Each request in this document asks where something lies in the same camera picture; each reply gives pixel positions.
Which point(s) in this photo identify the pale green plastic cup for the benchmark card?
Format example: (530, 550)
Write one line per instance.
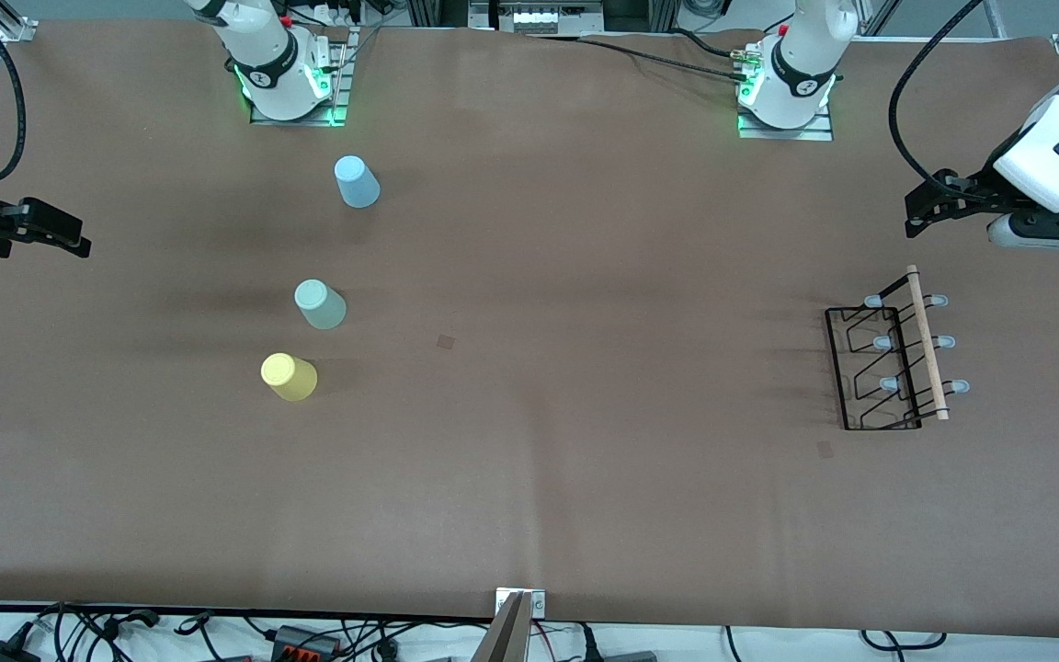
(320, 303)

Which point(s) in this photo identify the small metal mounting bracket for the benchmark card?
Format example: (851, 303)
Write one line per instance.
(537, 602)

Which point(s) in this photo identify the white power strip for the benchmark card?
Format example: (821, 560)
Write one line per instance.
(543, 17)

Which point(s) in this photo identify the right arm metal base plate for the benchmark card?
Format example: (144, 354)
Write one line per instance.
(341, 92)

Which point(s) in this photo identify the black power adapter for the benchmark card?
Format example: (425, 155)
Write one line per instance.
(1, 654)

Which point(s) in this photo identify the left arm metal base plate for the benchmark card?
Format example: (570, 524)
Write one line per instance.
(819, 131)

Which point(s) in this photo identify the light blue plastic cup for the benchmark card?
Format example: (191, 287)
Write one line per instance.
(357, 181)

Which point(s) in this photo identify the grey camera mount bar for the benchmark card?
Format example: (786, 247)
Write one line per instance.
(504, 639)

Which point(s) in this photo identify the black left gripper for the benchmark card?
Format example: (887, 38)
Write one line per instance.
(977, 192)

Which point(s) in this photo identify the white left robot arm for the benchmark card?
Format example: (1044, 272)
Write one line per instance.
(814, 28)

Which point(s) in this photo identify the yellow plastic cup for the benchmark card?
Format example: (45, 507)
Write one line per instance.
(289, 377)

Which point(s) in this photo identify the black orange connector block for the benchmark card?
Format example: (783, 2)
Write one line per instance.
(304, 641)

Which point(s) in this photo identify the brown table cover sheet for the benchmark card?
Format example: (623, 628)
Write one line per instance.
(677, 506)

